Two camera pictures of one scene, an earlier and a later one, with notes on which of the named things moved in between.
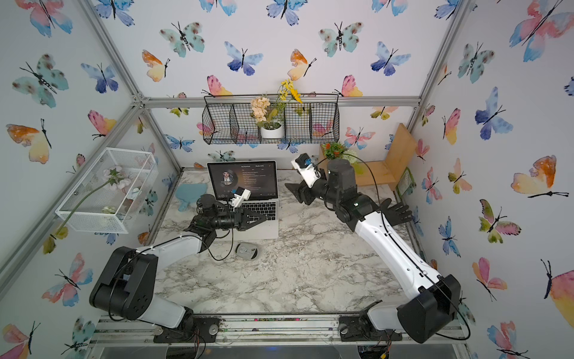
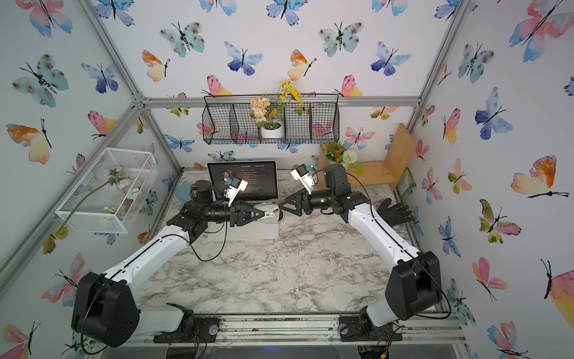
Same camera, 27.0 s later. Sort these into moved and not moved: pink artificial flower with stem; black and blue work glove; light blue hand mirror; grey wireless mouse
Moved: grey wireless mouse
Not moved: pink artificial flower with stem; black and blue work glove; light blue hand mirror
